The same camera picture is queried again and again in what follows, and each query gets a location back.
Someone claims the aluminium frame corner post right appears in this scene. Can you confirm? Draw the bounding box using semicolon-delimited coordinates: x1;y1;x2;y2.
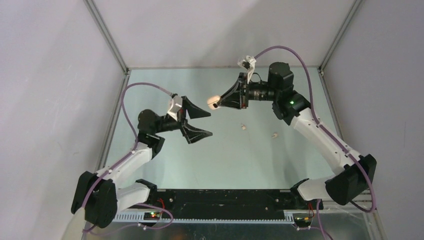
318;0;364;72

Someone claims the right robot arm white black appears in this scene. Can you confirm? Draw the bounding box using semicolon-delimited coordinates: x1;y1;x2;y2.
207;62;377;209

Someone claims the grey cable duct strip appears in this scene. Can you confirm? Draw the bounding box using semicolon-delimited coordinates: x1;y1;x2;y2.
112;211;295;224

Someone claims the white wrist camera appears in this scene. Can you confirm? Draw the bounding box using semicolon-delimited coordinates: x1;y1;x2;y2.
237;55;257;84
166;95;183;121

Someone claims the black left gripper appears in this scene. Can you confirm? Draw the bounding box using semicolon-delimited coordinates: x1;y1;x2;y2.
154;96;212;144

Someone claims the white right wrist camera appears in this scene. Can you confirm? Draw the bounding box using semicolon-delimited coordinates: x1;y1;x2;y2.
237;55;257;84

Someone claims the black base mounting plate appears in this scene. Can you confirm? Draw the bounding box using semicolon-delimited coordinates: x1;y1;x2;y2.
146;189;324;220

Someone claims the aluminium frame corner post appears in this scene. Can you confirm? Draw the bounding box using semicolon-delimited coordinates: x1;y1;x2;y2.
318;0;364;72
83;0;129;75

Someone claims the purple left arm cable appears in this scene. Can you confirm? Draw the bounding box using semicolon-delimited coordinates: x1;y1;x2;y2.
81;82;176;234

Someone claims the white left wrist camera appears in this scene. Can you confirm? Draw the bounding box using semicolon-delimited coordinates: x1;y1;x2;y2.
166;95;183;121

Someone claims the beige earbud charging case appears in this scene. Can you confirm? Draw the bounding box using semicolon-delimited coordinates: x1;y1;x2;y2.
207;95;221;110

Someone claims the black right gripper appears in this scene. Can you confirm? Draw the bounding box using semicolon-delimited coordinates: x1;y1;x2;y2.
217;73;279;110

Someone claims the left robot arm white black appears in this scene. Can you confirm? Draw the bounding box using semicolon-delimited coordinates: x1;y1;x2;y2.
70;94;213;228

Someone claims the aluminium frame corner post left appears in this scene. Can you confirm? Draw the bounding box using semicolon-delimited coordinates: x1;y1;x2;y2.
83;0;129;75

